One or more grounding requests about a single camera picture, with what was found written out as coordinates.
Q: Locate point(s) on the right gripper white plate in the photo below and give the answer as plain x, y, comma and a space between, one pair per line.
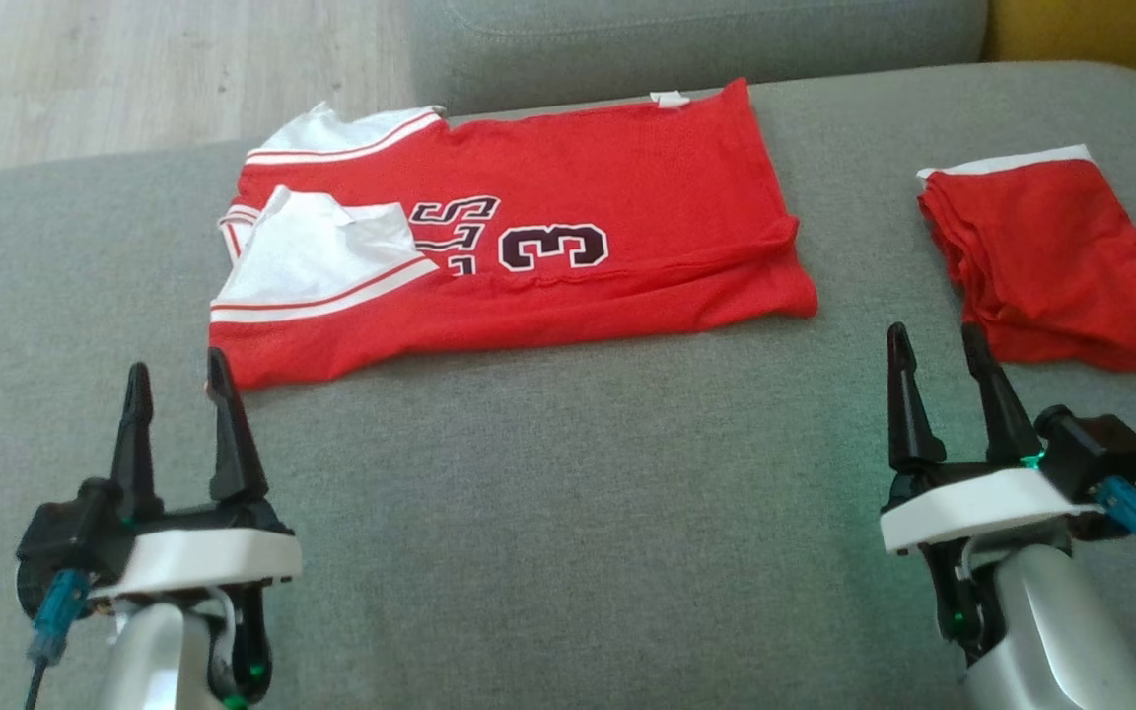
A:
972, 503

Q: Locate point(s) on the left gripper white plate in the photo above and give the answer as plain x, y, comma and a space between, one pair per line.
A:
203, 557

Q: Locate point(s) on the red shorts white side stripe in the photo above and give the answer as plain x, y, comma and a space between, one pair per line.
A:
1051, 256

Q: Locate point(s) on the red basketball jersey white trim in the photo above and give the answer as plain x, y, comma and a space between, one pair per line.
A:
647, 187

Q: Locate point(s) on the large grey sofa seat cushion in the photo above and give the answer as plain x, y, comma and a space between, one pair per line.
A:
578, 513

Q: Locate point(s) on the mustard yellow upholstered furniture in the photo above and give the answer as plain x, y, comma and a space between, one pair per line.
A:
1100, 39

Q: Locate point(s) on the small grey sofa cushion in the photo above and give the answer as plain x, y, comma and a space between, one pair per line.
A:
696, 39

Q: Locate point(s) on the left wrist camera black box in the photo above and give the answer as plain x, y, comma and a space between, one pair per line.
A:
70, 532

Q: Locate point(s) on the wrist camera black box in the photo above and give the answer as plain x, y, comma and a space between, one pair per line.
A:
1096, 449
70, 532

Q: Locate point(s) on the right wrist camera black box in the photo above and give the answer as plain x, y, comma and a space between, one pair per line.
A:
1096, 449

